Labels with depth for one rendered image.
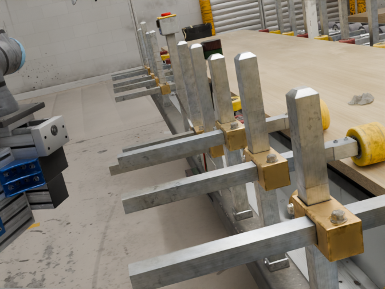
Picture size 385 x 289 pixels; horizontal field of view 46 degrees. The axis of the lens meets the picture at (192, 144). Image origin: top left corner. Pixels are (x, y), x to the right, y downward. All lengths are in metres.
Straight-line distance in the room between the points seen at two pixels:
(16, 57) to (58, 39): 7.36
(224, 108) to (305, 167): 0.50
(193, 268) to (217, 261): 0.03
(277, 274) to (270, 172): 0.26
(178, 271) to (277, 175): 0.31
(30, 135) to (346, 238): 1.06
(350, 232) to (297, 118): 0.16
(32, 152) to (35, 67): 7.62
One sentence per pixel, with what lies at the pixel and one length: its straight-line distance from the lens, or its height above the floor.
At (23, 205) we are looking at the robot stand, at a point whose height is 0.76.
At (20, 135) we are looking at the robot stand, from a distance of 1.49.
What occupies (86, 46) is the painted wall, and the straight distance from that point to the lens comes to 9.02.
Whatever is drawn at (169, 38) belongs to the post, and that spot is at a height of 1.14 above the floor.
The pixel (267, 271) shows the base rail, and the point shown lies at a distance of 1.02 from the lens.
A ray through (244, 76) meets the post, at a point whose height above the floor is 1.12.
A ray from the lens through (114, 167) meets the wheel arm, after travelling 1.35.
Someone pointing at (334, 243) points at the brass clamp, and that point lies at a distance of 0.63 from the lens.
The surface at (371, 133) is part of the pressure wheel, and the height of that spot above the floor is 0.97.
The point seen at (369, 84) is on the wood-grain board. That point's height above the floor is 0.90.
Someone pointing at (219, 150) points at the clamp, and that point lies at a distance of 1.34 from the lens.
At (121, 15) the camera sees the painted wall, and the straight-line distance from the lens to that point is 9.04.
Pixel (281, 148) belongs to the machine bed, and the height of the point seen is 0.78.
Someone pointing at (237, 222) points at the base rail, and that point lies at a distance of 1.22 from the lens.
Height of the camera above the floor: 1.29
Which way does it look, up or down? 18 degrees down
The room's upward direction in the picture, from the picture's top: 11 degrees counter-clockwise
